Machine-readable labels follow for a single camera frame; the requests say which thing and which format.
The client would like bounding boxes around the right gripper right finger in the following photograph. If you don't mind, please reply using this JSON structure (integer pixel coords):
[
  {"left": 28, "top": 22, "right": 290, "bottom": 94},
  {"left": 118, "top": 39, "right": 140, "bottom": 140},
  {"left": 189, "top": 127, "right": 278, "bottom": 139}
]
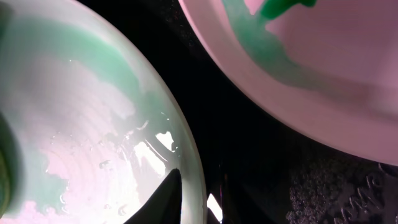
[{"left": 206, "top": 163, "right": 274, "bottom": 224}]

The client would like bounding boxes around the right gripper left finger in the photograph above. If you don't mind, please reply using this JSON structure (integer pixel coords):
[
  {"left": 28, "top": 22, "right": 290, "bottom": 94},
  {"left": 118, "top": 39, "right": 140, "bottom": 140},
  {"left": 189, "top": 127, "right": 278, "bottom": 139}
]
[{"left": 124, "top": 169, "right": 182, "bottom": 224}]

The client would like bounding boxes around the pale green plate front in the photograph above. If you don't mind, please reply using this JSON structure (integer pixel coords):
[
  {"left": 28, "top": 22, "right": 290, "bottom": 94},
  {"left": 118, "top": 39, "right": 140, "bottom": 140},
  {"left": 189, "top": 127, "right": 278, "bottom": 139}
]
[{"left": 1, "top": 0, "right": 207, "bottom": 223}]

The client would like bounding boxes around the green scrubbing sponge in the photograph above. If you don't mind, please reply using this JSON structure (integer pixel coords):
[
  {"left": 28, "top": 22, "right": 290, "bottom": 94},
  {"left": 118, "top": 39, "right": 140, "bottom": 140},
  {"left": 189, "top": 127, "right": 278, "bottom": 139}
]
[{"left": 0, "top": 152, "right": 11, "bottom": 217}]

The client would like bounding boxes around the round black serving tray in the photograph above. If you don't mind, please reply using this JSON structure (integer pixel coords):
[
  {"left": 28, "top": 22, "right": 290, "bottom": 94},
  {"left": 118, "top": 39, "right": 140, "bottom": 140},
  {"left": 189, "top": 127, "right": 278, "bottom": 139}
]
[{"left": 81, "top": 0, "right": 397, "bottom": 223}]

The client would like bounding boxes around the white plate green stain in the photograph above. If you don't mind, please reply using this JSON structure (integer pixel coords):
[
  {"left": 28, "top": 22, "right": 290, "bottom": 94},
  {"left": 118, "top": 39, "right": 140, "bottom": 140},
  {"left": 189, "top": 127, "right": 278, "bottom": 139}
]
[{"left": 180, "top": 0, "right": 397, "bottom": 165}]

